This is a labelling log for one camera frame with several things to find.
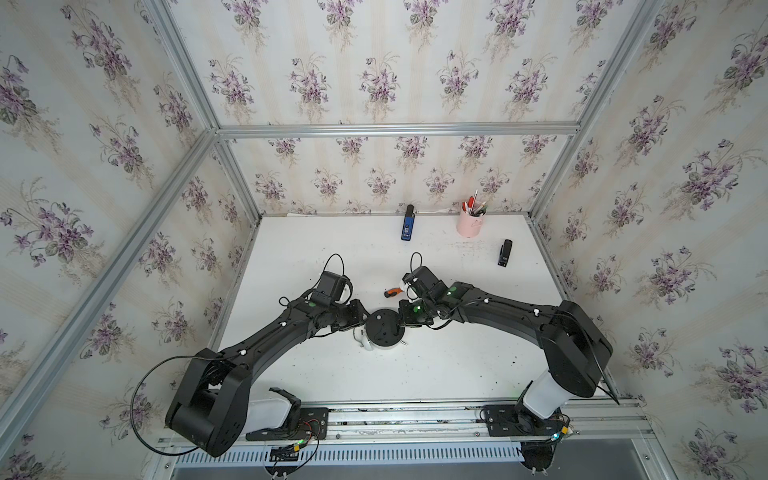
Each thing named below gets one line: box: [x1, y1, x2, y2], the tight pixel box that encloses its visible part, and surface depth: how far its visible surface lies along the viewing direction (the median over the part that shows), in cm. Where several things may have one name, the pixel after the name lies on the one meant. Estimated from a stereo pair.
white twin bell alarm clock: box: [353, 308, 405, 351], surface depth 86 cm
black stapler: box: [497, 239, 513, 268], surface depth 107 cm
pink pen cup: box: [456, 207, 486, 238], surface depth 112 cm
